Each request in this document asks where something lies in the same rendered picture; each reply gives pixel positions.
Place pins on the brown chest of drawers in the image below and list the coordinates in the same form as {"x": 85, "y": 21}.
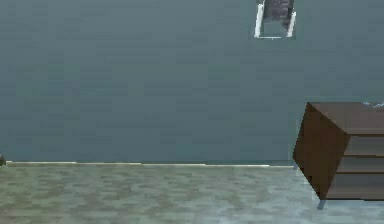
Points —
{"x": 321, "y": 150}

